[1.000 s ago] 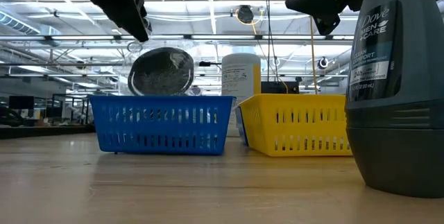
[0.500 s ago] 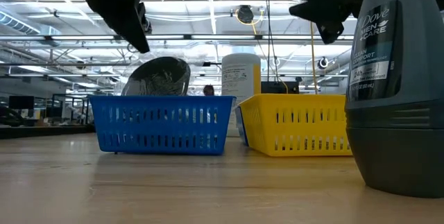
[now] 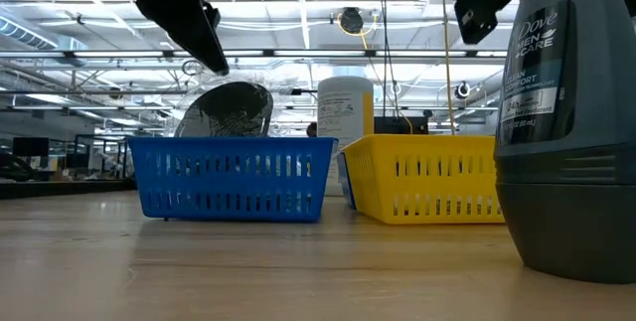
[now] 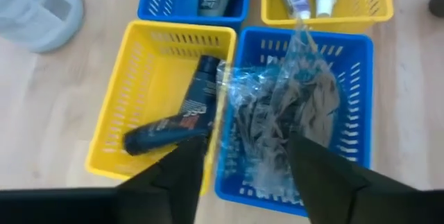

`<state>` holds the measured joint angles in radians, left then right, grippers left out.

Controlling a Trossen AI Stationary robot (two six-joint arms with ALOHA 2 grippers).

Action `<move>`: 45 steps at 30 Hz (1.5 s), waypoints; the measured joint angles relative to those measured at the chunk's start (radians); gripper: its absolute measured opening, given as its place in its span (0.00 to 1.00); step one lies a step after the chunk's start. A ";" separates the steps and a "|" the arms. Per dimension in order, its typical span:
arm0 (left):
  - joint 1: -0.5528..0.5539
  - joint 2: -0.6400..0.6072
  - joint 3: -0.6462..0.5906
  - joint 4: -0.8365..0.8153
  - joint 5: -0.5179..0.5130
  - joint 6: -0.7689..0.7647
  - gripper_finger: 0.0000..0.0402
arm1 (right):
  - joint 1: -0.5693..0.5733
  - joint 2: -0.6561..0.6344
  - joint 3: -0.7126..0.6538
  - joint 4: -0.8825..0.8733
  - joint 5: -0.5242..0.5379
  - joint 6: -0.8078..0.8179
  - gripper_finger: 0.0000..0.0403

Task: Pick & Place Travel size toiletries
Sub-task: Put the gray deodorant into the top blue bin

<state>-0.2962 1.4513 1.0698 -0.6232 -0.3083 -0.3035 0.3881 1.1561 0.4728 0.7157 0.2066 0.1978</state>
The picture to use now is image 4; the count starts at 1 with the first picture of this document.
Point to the white wipes canister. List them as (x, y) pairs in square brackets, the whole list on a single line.
[(34, 9)]

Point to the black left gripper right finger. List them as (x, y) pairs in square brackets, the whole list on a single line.
[(326, 182)]

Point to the black item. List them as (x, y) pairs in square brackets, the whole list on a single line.
[(249, 113), (312, 106)]

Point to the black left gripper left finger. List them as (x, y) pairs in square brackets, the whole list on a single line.
[(173, 182)]

